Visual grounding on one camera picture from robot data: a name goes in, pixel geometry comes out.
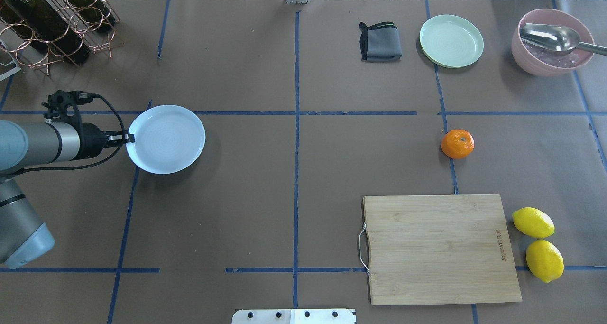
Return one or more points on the yellow lemon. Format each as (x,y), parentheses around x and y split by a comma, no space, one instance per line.
(533,222)
(544,260)

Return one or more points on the white metal mounting plate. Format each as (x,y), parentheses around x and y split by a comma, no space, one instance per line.
(295,316)

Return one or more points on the large metal spoon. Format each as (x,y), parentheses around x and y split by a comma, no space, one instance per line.
(559,39)

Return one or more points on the orange mandarin fruit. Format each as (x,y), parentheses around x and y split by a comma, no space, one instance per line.
(457,144)

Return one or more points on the light green plate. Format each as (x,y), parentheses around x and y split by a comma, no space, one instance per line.
(451,41)

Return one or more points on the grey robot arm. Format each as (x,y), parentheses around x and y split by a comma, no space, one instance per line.
(23,235)

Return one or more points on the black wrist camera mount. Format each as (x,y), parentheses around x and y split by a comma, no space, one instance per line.
(64,106)

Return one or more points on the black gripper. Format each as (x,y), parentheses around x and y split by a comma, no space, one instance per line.
(90,140)

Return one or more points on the copper wire bottle rack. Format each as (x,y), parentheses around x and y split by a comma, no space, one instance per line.
(20,43)

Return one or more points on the folded grey cloth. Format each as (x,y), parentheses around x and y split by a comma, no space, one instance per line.
(380,42)

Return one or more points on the dark green wine bottle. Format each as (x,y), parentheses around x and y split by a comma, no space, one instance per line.
(50,27)

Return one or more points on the upper yellow lemon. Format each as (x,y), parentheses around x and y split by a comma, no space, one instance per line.
(533,222)

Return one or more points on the pink bowl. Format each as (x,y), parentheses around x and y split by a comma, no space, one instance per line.
(541,62)

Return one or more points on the wooden cutting board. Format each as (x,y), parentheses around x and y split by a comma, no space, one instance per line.
(439,250)

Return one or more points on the lower yellow lemon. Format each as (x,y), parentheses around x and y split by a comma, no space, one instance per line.
(544,260)

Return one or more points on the light blue plate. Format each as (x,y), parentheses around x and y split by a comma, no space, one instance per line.
(167,139)

